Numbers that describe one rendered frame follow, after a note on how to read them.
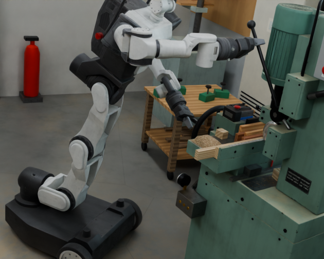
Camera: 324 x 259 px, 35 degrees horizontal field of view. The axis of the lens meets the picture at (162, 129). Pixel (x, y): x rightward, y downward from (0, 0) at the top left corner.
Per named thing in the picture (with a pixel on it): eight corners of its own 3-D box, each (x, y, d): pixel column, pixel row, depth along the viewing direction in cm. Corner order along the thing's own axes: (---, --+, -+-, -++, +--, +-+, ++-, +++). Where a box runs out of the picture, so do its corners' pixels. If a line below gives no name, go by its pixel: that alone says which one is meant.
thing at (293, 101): (291, 109, 197) (301, 72, 191) (310, 117, 190) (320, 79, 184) (276, 111, 192) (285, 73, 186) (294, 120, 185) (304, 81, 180)
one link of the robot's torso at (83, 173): (46, 205, 279) (68, 135, 256) (67, 190, 296) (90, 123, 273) (68, 221, 275) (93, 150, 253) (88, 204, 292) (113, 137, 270)
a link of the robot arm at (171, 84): (165, 109, 262) (156, 92, 266) (184, 99, 262) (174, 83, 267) (162, 99, 251) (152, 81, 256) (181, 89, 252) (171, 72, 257)
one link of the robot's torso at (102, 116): (63, 154, 264) (88, 77, 242) (82, 143, 278) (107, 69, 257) (87, 169, 260) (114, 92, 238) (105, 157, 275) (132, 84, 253)
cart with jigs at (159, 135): (205, 142, 441) (218, 71, 415) (241, 173, 395) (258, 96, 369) (136, 147, 412) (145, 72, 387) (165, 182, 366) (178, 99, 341)
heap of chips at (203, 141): (206, 136, 224) (207, 129, 223) (227, 150, 214) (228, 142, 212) (190, 140, 219) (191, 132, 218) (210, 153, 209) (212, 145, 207)
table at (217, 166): (267, 126, 262) (269, 115, 260) (313, 151, 240) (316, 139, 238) (172, 143, 228) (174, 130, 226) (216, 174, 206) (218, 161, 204)
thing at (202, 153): (294, 137, 237) (296, 129, 235) (298, 139, 235) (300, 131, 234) (194, 158, 203) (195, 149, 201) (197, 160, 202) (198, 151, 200)
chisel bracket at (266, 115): (268, 121, 227) (272, 104, 224) (292, 134, 217) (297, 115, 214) (256, 123, 223) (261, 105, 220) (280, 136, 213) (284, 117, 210)
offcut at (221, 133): (221, 140, 224) (223, 132, 222) (214, 135, 227) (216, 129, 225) (227, 138, 226) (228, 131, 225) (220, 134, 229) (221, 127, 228)
